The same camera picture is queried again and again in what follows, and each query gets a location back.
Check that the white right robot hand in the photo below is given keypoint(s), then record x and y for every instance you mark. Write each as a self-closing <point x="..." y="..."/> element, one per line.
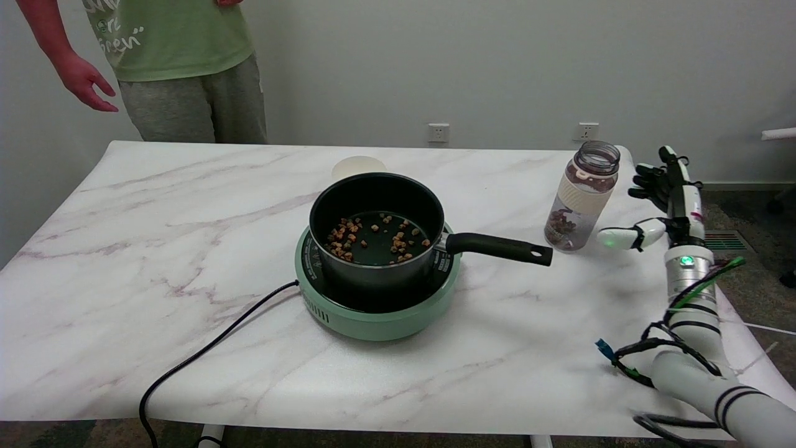
<point x="684" y="199"/>

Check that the person's left hand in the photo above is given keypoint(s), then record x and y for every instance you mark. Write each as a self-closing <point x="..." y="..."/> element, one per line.
<point x="229" y="2"/>

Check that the person's right hand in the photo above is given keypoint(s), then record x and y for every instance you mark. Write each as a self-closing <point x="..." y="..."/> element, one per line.
<point x="84" y="78"/>

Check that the clear bottle with brown food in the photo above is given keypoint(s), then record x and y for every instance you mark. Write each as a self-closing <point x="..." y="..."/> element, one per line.
<point x="575" y="205"/>

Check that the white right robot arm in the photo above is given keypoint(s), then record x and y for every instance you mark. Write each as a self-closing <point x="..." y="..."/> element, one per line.
<point x="690" y="323"/>

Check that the person's right forearm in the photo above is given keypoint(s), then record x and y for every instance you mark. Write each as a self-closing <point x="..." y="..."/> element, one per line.
<point x="40" y="28"/>

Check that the person in green shirt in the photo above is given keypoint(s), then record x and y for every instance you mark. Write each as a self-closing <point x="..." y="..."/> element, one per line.
<point x="186" y="37"/>

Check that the floor vent grille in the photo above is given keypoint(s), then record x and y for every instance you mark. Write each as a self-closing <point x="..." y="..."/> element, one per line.
<point x="734" y="241"/>

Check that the white horizontal pipe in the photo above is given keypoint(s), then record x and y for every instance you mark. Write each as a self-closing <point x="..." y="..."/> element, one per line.
<point x="780" y="133"/>

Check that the cream round lid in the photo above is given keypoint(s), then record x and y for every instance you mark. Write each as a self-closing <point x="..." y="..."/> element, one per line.
<point x="357" y="167"/>

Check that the brown food pieces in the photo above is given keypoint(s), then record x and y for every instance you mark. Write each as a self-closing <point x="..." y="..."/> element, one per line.
<point x="339" y="249"/>

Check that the white table leg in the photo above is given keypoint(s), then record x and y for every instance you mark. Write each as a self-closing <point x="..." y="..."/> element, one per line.
<point x="210" y="437"/>
<point x="541" y="441"/>

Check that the green induction cooker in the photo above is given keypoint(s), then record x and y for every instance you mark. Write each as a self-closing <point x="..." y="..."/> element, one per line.
<point x="373" y="320"/>

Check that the white wall outlet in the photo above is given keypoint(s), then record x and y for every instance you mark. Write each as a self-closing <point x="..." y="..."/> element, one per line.
<point x="438" y="132"/>
<point x="586" y="132"/>

